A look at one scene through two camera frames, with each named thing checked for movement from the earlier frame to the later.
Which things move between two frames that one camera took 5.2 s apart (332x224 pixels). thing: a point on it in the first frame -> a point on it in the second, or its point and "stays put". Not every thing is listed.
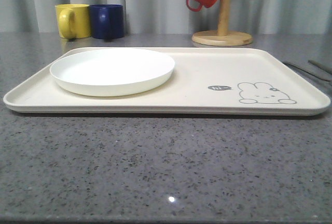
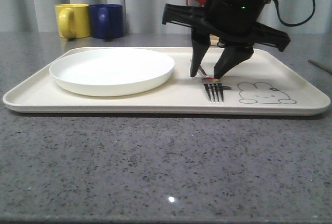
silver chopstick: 321,66 stays put
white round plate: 111,72 stays put
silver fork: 307,72 -> 213,87
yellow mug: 73,21 stays put
